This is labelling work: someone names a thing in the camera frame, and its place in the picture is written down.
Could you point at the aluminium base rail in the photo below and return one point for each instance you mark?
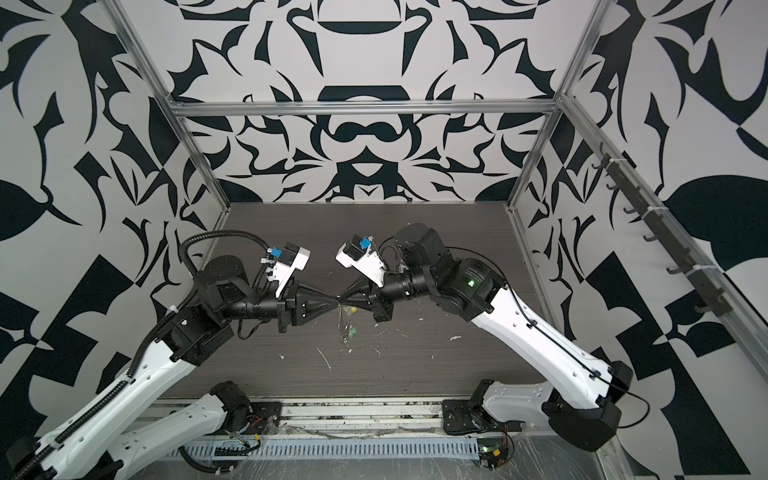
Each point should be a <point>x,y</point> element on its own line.
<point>353,417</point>

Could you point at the white slotted cable duct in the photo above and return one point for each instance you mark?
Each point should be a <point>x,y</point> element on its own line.
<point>460,448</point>

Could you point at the red handled wire keyring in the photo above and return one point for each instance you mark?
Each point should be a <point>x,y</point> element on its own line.
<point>345,321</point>

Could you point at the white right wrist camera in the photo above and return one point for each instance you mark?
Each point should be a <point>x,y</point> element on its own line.
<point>361,254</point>

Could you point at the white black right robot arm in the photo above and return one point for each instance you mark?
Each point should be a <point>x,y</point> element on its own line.
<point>580,394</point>

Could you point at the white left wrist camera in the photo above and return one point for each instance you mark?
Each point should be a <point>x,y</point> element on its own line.
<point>281,263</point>

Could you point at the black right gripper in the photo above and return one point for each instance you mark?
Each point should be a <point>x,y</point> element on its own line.
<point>380,299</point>

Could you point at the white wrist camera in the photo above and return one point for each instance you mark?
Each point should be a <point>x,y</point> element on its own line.
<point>281,263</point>
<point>361,254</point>

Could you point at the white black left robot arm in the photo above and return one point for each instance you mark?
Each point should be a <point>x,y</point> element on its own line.
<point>98,442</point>

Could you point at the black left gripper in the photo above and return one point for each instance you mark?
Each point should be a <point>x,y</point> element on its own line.
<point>292,301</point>

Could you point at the black wall hook rack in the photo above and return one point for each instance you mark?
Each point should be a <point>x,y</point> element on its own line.
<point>669,233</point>

